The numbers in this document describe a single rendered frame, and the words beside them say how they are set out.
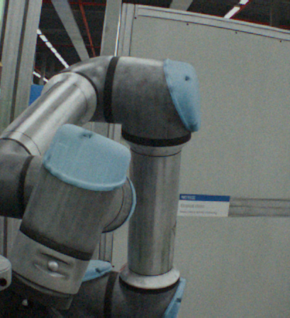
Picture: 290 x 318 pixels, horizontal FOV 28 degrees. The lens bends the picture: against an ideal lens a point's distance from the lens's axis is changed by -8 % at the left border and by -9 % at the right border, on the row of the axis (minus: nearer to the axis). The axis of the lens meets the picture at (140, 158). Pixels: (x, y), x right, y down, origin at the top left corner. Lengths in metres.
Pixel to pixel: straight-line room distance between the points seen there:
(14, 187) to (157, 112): 0.38
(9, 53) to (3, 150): 0.62
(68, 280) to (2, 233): 0.78
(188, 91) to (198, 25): 1.31
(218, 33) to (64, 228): 1.80
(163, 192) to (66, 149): 0.52
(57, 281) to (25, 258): 0.04
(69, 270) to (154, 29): 1.72
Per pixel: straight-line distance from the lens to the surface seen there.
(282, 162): 2.38
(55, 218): 0.54
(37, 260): 0.55
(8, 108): 1.30
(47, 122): 0.81
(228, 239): 2.33
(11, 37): 1.31
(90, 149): 0.54
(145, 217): 1.06
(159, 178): 1.03
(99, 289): 1.17
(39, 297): 0.55
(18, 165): 0.67
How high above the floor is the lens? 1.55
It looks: 3 degrees down
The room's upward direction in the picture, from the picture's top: 5 degrees clockwise
